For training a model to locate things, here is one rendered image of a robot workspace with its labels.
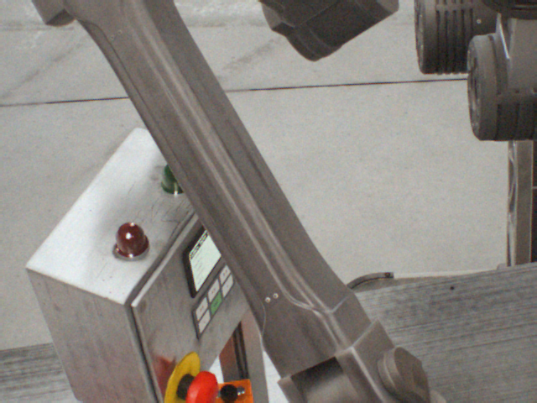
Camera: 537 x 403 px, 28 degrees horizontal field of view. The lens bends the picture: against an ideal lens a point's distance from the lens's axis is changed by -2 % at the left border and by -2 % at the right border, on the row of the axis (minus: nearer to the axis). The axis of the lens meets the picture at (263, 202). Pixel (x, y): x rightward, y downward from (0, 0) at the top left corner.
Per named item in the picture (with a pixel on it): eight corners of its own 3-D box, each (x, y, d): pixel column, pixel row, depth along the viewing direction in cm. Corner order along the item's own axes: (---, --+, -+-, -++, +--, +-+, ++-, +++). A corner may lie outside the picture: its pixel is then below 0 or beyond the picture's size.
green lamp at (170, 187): (156, 193, 86) (151, 173, 85) (172, 171, 88) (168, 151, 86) (184, 202, 86) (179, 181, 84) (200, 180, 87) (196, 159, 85)
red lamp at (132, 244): (110, 255, 82) (104, 235, 81) (127, 232, 84) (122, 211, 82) (138, 265, 81) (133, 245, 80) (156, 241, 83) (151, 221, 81)
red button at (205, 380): (168, 389, 89) (199, 402, 88) (190, 355, 91) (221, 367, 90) (174, 414, 92) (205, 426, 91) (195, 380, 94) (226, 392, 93)
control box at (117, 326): (73, 400, 96) (21, 265, 82) (166, 266, 106) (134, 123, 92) (170, 442, 93) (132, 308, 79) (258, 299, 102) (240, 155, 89)
